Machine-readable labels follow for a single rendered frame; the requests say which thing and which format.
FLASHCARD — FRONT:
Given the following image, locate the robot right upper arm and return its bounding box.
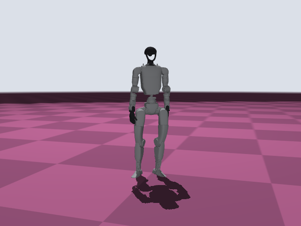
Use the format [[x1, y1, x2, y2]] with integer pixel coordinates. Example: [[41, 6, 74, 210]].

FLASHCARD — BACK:
[[132, 67, 142, 93]]

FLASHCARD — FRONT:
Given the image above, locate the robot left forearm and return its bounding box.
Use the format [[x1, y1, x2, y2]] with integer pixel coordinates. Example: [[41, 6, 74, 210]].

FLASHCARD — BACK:
[[163, 92, 170, 108]]

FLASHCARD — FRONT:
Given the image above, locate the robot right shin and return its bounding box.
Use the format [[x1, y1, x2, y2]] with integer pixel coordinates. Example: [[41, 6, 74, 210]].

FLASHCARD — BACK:
[[135, 143, 144, 171]]

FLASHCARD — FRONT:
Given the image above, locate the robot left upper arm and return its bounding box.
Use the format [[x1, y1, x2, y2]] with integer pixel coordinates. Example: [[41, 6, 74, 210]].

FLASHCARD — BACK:
[[161, 67, 170, 93]]

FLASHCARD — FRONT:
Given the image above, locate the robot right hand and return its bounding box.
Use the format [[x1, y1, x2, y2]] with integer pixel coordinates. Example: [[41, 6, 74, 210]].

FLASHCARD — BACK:
[[129, 106, 137, 124]]

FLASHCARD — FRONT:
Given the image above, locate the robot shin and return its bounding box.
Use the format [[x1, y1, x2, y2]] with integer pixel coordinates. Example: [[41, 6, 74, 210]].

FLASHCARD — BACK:
[[135, 143, 144, 171], [154, 142, 165, 171]]

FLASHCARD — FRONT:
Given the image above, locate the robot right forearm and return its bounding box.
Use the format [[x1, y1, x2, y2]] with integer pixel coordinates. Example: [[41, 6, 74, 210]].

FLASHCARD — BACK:
[[128, 86, 137, 111]]

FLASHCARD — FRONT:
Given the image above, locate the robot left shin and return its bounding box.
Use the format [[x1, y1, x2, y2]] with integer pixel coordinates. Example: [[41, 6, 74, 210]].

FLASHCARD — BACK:
[[154, 142, 165, 171]]

